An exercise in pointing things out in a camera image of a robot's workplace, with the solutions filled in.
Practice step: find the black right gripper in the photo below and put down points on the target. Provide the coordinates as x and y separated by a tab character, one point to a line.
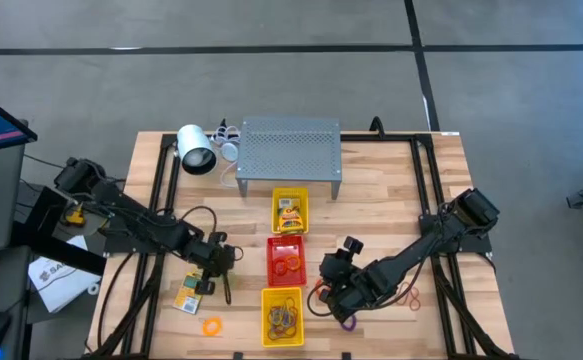
346	287

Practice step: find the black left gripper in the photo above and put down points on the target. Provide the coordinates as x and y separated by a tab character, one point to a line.
216	257

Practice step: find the yellow green crayon box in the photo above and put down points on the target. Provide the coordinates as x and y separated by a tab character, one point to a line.
291	222
285	202
187	297

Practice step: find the blue rubber band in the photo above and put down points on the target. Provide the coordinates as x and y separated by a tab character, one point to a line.
286	316

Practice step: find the red plastic slotted basket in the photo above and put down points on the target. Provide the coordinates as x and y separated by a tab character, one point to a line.
271	277

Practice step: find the yellow plastic slotted basket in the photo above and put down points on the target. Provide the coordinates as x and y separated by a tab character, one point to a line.
266	340
302	195

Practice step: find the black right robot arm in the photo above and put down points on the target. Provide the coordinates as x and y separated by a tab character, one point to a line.
421	250

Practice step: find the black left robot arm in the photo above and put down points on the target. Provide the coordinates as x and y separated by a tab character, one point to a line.
136	225

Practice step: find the white round puck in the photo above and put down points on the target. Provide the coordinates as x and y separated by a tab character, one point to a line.
229	151

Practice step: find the white cylinder lamp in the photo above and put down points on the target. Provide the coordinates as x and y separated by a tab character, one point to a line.
197	150

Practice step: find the white paper booklet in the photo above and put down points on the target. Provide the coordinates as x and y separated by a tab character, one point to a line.
61	280

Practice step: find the grey perforated metal riser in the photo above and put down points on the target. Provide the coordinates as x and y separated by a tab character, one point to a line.
289	150

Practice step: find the small yellow tool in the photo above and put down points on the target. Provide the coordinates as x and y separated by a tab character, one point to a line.
75	217

